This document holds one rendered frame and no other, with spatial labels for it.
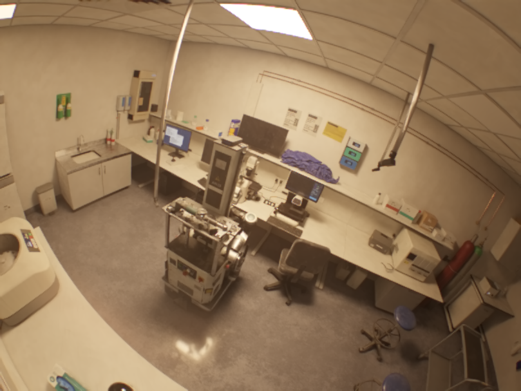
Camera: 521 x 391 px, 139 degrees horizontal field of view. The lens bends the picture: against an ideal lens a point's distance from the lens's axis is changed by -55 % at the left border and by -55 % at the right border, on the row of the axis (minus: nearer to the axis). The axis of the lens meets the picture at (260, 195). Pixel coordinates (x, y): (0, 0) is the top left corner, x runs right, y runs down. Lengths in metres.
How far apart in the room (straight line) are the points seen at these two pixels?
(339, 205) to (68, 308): 3.20
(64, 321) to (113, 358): 0.38
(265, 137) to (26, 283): 2.97
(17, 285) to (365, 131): 3.63
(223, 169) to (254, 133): 1.66
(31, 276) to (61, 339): 0.38
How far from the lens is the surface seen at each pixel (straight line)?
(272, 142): 3.00
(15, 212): 3.20
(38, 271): 1.41
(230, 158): 1.46
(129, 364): 1.31
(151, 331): 2.33
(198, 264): 1.76
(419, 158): 3.28
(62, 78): 3.62
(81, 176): 3.44
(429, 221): 3.38
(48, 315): 1.57
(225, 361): 2.25
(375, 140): 3.10
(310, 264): 2.27
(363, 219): 3.27
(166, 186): 3.84
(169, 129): 3.63
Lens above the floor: 2.15
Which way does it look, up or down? 28 degrees down
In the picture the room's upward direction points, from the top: 18 degrees clockwise
